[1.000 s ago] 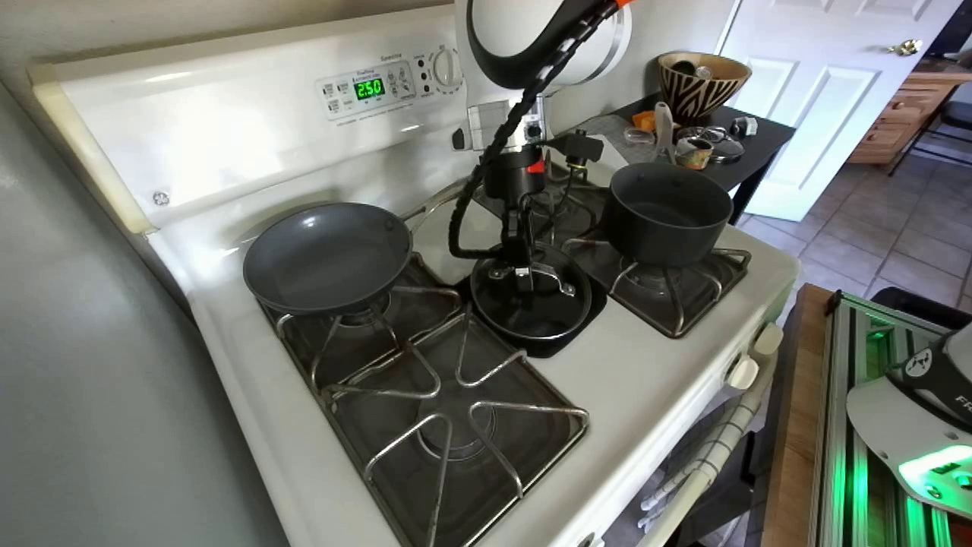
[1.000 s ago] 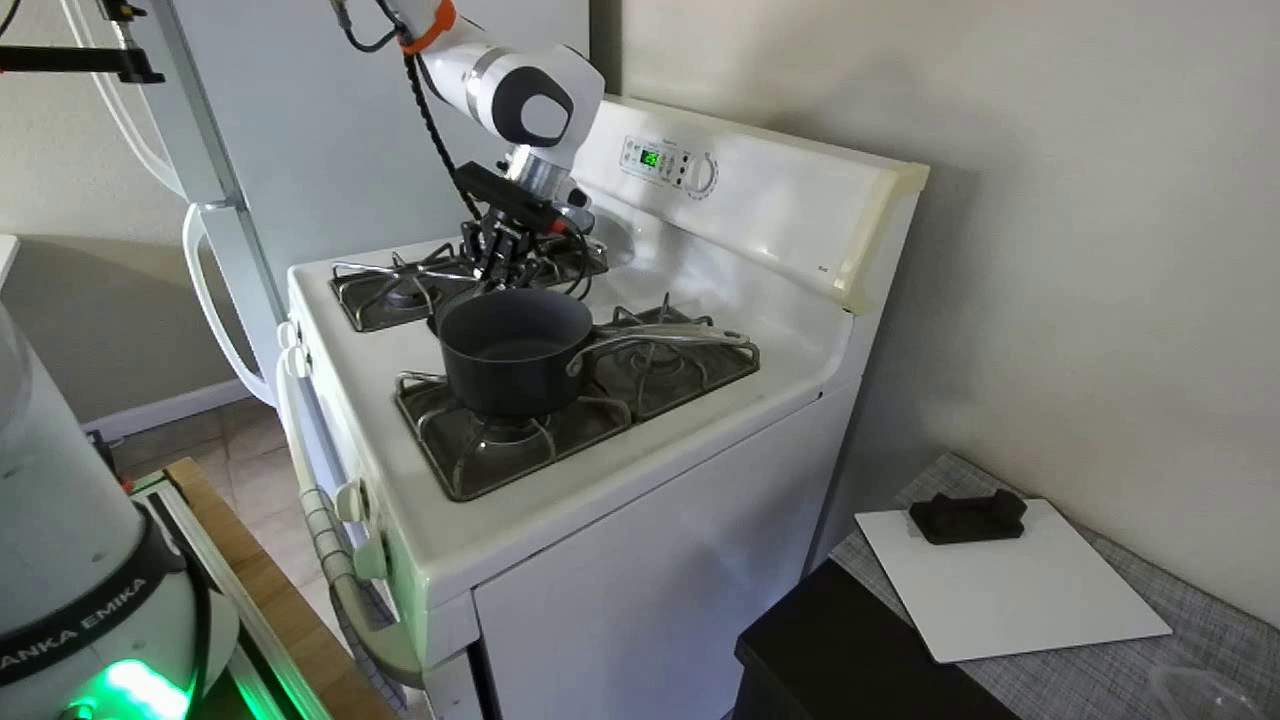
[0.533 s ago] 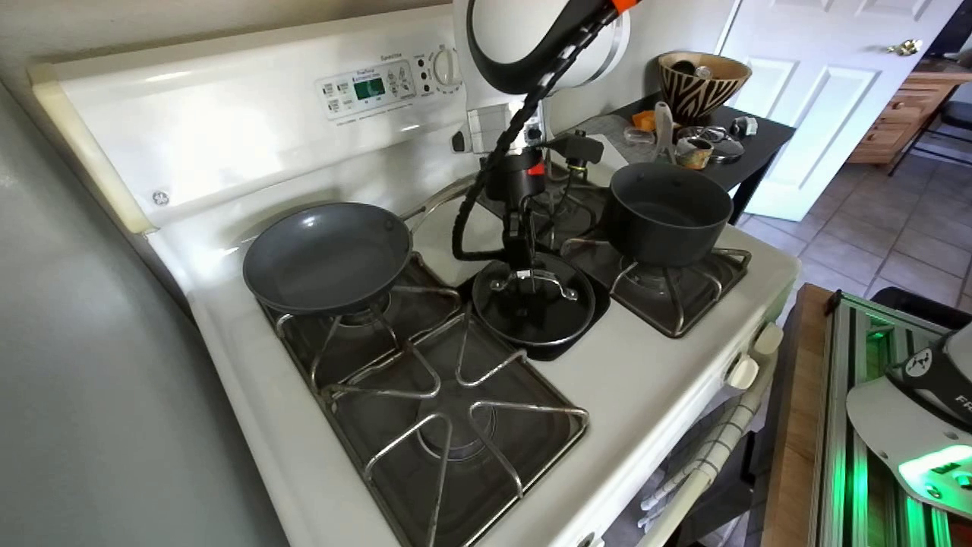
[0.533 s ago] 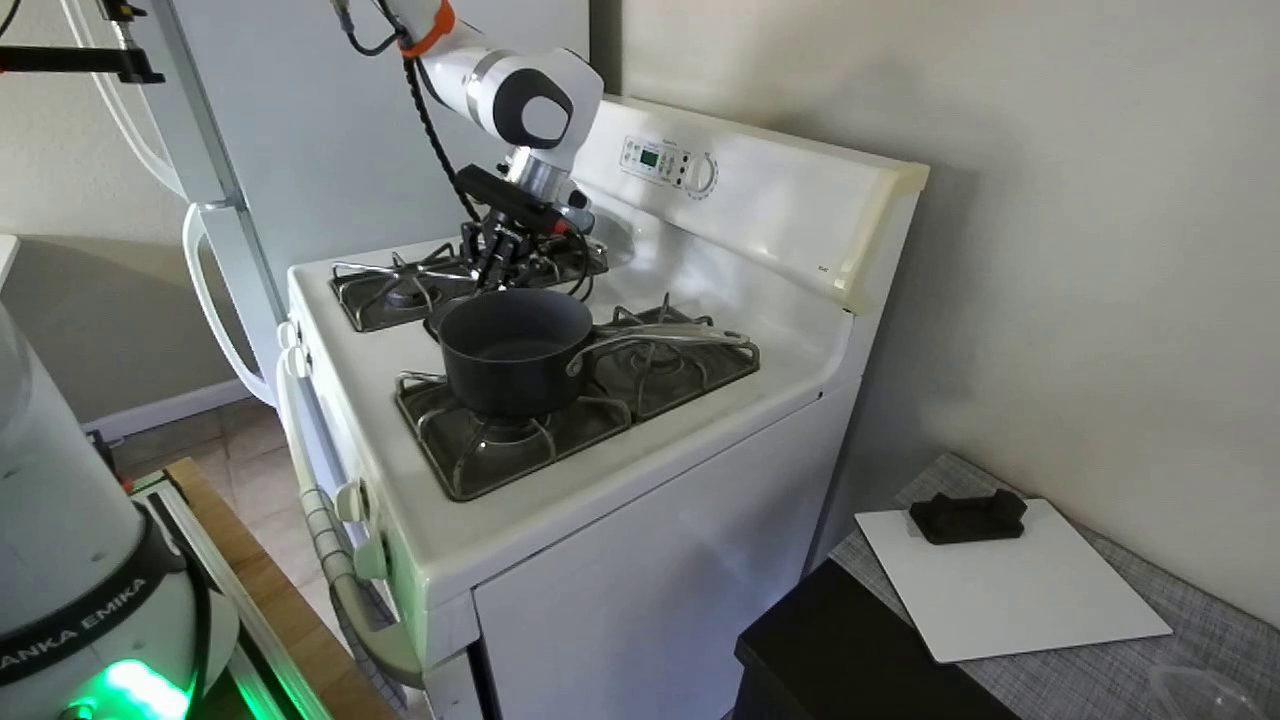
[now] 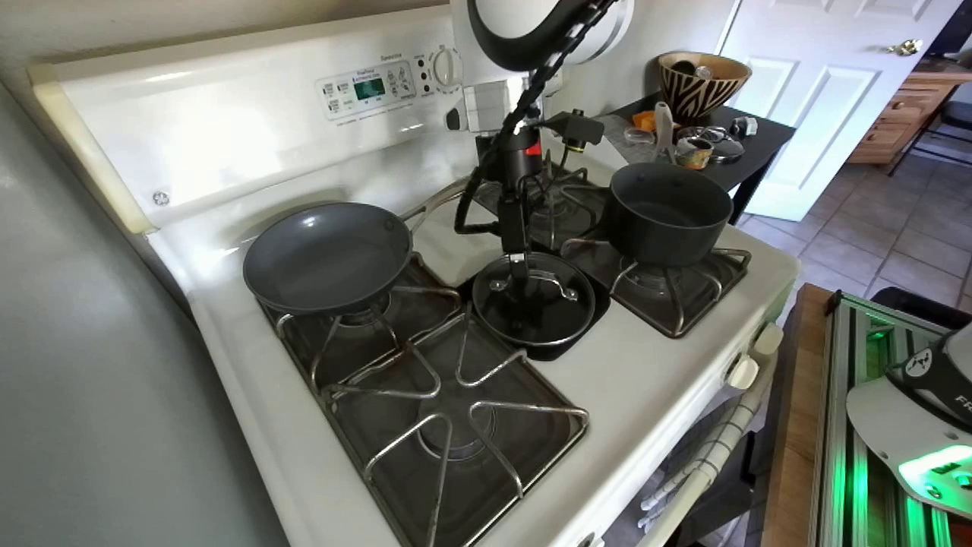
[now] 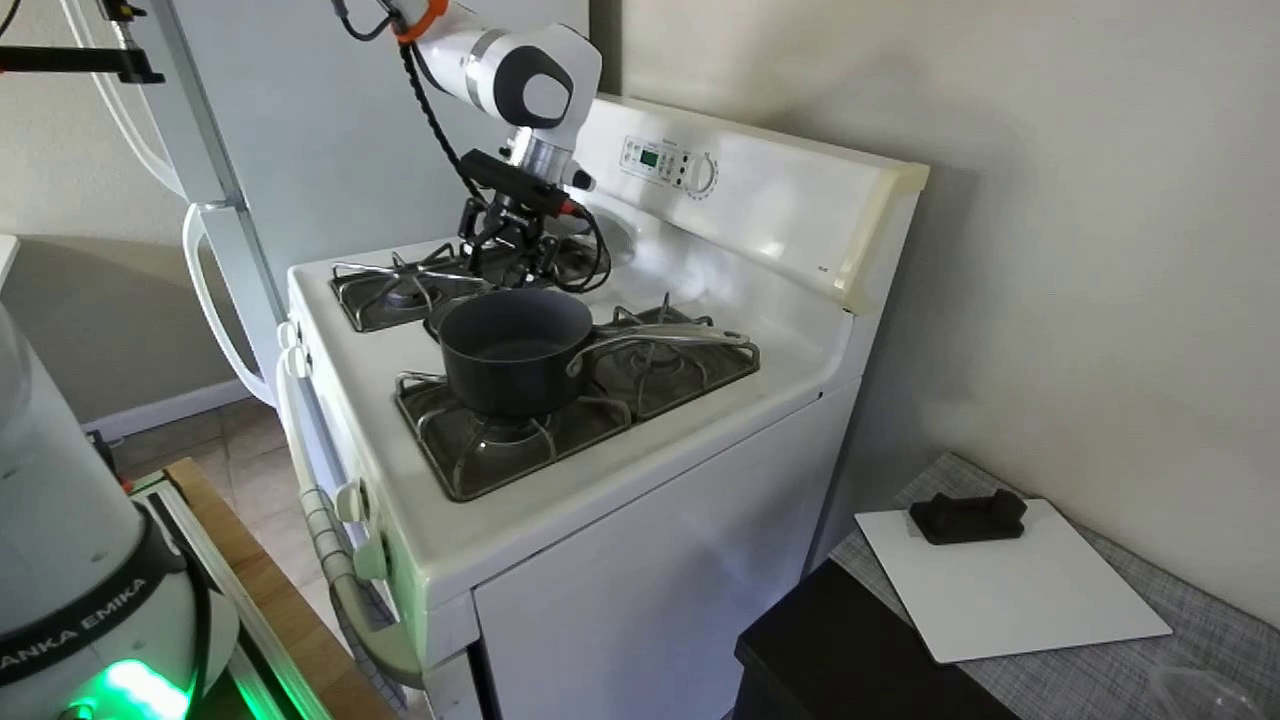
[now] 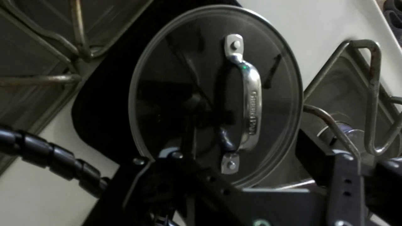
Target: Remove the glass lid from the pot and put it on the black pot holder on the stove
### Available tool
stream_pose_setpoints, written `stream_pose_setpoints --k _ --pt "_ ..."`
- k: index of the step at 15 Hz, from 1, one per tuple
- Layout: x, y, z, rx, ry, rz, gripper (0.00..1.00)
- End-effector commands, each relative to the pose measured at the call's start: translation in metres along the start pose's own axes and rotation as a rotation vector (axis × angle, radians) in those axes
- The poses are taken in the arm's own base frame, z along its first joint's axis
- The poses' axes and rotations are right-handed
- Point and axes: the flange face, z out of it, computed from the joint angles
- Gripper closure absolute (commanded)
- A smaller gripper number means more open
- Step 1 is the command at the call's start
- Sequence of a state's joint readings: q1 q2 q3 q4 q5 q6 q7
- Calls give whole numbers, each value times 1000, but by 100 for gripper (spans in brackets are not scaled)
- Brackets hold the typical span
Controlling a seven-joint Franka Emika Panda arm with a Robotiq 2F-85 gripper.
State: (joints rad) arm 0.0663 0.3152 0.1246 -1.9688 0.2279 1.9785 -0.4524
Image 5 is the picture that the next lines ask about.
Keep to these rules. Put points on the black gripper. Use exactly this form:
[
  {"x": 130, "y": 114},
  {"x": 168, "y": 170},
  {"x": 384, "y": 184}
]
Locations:
[{"x": 515, "y": 193}]

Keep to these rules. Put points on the white gas stove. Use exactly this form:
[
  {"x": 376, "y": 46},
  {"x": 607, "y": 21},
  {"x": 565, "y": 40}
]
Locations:
[{"x": 627, "y": 374}]

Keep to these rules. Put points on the black cooking pot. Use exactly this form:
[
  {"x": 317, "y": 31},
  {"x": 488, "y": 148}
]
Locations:
[{"x": 669, "y": 237}]

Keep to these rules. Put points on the white stove knob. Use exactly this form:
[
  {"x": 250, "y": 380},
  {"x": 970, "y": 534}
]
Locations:
[
  {"x": 766, "y": 338},
  {"x": 745, "y": 371}
]

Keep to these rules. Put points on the grey frying pan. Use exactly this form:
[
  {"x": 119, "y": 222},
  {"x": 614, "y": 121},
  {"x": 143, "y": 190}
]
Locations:
[{"x": 323, "y": 253}]

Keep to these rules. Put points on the small grey round dish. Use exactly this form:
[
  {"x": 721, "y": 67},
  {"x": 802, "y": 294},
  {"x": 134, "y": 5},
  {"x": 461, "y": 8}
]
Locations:
[{"x": 708, "y": 148}]

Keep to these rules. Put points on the white round timer dial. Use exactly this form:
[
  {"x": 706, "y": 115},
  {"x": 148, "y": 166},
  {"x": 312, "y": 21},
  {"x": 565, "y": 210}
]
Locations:
[{"x": 449, "y": 64}]

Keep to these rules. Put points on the zebra patterned wooden bowl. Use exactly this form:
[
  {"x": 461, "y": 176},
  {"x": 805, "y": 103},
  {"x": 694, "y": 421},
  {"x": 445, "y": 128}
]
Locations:
[{"x": 699, "y": 86}]

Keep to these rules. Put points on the brown wooden board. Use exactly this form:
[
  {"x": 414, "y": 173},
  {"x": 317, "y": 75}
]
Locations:
[{"x": 794, "y": 425}]

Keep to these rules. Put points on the white panelled door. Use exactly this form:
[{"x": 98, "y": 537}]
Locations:
[{"x": 839, "y": 109}]

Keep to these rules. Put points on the white and black base cover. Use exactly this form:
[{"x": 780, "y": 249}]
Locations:
[{"x": 911, "y": 415}]

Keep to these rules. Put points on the wooden dresser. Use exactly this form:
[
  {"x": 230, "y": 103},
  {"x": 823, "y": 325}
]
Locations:
[{"x": 907, "y": 115}]

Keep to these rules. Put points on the light grey appliance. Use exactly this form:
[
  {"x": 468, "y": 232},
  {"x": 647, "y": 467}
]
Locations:
[{"x": 101, "y": 406}]

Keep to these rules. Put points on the brass door knob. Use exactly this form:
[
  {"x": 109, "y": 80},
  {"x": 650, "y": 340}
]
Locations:
[{"x": 907, "y": 46}]

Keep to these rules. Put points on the black camera box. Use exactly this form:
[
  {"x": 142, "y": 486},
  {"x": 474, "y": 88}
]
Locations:
[{"x": 574, "y": 128}]

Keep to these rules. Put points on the aluminium frame with green light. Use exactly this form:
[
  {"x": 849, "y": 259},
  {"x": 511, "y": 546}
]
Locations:
[{"x": 847, "y": 458}]

